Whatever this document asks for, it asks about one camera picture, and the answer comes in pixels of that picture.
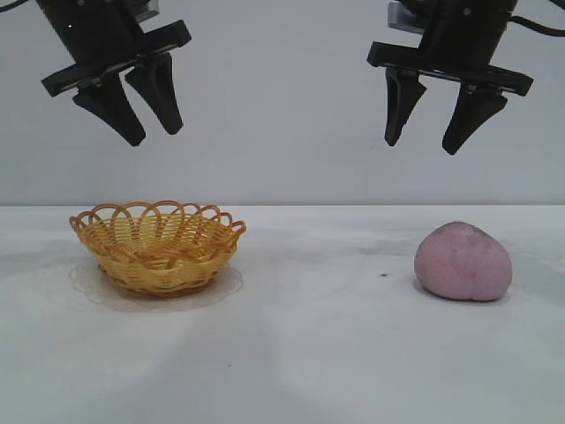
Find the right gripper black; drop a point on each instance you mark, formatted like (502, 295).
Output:
(463, 35)

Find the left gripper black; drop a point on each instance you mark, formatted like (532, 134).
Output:
(101, 40)

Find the pink peach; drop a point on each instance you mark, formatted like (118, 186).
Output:
(463, 265)

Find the yellow woven wicker basket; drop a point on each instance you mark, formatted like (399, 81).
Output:
(159, 265)

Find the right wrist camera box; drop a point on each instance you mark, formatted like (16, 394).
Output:
(406, 20)

